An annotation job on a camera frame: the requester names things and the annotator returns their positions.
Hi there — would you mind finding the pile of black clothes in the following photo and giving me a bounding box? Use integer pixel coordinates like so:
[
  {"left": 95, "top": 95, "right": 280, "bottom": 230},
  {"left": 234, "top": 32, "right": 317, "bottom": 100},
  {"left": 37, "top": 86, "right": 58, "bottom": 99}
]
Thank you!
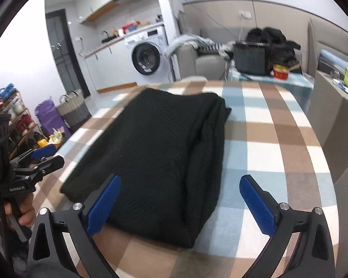
[{"left": 245, "top": 27, "right": 303, "bottom": 74}]

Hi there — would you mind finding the white upper cabinet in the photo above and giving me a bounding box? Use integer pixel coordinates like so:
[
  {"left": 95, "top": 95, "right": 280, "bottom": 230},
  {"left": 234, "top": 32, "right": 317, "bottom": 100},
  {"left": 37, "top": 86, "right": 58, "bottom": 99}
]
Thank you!
[{"left": 75, "top": 0, "right": 131, "bottom": 24}]

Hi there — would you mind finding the dark glass door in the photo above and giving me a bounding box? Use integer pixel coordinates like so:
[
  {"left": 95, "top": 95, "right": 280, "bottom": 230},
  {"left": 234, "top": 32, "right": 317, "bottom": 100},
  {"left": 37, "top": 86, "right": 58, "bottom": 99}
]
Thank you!
[{"left": 45, "top": 9, "right": 90, "bottom": 98}]

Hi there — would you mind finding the shoe rack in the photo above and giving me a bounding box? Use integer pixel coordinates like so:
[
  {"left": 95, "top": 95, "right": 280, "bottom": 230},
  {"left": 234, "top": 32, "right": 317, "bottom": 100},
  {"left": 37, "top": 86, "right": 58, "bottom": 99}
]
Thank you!
[{"left": 0, "top": 84, "right": 40, "bottom": 160}]

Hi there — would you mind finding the purple bag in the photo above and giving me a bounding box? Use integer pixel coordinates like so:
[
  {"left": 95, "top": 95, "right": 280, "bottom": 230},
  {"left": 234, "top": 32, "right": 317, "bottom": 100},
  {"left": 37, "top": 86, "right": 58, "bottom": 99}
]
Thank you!
[{"left": 35, "top": 98, "right": 73, "bottom": 139}]

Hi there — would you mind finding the blue pillow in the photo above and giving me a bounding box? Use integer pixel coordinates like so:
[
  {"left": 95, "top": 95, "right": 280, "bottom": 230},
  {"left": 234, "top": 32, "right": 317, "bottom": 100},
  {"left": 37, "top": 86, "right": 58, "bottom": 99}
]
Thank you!
[{"left": 319, "top": 49, "right": 348, "bottom": 70}]

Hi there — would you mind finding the white washing machine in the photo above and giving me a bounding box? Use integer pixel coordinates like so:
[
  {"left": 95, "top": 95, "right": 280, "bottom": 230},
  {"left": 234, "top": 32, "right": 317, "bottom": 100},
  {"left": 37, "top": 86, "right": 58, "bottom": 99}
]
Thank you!
[{"left": 124, "top": 25, "right": 174, "bottom": 85}]

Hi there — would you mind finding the black knit sweater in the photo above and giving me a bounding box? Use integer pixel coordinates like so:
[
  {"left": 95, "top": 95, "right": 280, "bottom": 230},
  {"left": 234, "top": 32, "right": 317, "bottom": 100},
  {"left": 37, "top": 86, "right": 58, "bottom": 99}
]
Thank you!
[{"left": 59, "top": 88, "right": 232, "bottom": 249}]

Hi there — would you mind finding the checkered tablecloth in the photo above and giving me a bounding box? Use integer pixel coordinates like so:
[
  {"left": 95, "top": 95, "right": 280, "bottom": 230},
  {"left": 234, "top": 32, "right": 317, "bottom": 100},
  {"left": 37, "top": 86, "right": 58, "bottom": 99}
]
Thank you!
[{"left": 32, "top": 77, "right": 340, "bottom": 278}]

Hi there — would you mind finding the woven laundry basket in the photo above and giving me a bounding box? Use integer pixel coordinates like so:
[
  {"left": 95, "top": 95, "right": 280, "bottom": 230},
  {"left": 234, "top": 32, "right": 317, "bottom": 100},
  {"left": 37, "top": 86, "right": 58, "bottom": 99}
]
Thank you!
[{"left": 56, "top": 89, "right": 92, "bottom": 128}]

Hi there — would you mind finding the person's left hand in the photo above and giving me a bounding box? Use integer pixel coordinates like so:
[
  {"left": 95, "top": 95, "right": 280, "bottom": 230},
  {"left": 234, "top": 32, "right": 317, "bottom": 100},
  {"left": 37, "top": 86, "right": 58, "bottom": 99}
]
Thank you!
[{"left": 3, "top": 193, "right": 37, "bottom": 227}]

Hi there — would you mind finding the white kitchen counter cabinet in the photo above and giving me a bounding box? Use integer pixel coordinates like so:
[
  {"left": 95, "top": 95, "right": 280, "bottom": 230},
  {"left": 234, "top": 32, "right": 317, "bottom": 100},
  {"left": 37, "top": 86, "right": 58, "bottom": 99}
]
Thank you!
[{"left": 84, "top": 39, "right": 138, "bottom": 94}]

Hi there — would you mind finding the grey hoodie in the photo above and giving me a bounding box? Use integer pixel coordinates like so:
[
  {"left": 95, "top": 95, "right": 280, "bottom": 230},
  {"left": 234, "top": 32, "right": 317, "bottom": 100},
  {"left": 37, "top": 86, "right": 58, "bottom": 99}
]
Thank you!
[{"left": 219, "top": 42, "right": 235, "bottom": 58}]

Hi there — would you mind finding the black rice cooker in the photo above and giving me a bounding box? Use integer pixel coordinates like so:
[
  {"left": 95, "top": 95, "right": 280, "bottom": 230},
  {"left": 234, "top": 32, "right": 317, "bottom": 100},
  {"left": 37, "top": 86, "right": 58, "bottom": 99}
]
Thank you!
[{"left": 233, "top": 42, "right": 271, "bottom": 76}]

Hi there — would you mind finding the grey cube cabinet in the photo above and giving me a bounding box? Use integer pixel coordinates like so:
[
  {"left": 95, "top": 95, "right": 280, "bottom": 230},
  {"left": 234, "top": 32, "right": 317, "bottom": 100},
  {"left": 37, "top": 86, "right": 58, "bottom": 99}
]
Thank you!
[{"left": 307, "top": 71, "right": 348, "bottom": 157}]

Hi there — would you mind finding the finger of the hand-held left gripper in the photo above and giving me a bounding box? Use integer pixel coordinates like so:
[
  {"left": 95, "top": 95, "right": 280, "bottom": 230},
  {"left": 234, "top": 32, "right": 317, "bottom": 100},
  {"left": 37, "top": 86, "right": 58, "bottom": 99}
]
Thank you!
[
  {"left": 14, "top": 156, "right": 65, "bottom": 177},
  {"left": 10, "top": 144, "right": 58, "bottom": 165}
]

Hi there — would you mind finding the grey sofa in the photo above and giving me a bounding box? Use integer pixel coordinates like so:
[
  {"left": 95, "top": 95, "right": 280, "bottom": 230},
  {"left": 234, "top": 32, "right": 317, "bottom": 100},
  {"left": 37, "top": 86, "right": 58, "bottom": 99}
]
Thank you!
[{"left": 174, "top": 10, "right": 235, "bottom": 82}]

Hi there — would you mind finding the grey cushion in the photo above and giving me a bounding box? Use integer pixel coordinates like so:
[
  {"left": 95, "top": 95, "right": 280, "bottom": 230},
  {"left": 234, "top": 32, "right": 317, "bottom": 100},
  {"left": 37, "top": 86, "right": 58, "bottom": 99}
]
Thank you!
[{"left": 178, "top": 10, "right": 202, "bottom": 35}]

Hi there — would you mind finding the red plastic basket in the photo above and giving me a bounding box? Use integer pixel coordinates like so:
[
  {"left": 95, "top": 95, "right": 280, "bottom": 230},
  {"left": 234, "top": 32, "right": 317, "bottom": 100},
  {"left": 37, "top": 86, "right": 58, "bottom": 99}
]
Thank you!
[{"left": 120, "top": 21, "right": 141, "bottom": 32}]

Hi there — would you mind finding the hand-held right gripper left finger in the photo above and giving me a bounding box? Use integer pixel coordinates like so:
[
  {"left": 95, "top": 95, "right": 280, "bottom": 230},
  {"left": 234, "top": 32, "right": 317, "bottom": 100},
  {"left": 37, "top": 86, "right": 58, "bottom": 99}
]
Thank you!
[{"left": 26, "top": 174, "right": 123, "bottom": 278}]

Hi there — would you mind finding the red bowl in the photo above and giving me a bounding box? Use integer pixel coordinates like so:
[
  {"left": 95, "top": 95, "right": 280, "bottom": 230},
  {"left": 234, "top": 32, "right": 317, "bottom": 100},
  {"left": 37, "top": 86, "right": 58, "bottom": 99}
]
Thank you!
[{"left": 272, "top": 64, "right": 289, "bottom": 79}]

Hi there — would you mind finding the light blue garment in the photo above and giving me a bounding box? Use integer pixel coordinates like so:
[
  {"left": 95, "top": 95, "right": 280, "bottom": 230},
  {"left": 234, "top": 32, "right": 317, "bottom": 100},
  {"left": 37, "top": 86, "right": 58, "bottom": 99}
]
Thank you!
[{"left": 165, "top": 34, "right": 203, "bottom": 58}]

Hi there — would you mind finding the houndstooth cushion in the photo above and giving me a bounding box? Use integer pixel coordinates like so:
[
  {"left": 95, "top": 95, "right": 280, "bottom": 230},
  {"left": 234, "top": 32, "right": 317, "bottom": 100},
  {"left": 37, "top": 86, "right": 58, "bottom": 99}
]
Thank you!
[{"left": 199, "top": 43, "right": 225, "bottom": 55}]

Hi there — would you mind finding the white round stool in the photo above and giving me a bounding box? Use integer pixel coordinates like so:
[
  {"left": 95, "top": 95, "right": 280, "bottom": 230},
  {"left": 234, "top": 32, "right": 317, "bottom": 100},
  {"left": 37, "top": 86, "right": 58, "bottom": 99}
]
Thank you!
[{"left": 180, "top": 76, "right": 208, "bottom": 83}]

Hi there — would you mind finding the teal tablecloth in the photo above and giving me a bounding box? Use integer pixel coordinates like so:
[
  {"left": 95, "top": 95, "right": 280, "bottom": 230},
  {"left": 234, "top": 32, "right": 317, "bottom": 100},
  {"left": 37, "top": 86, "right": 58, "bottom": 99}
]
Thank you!
[{"left": 225, "top": 64, "right": 315, "bottom": 99}]

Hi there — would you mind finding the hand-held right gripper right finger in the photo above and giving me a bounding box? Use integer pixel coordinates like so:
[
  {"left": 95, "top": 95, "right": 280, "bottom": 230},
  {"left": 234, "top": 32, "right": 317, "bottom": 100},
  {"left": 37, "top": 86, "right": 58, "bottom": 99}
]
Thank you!
[{"left": 239, "top": 174, "right": 335, "bottom": 278}]

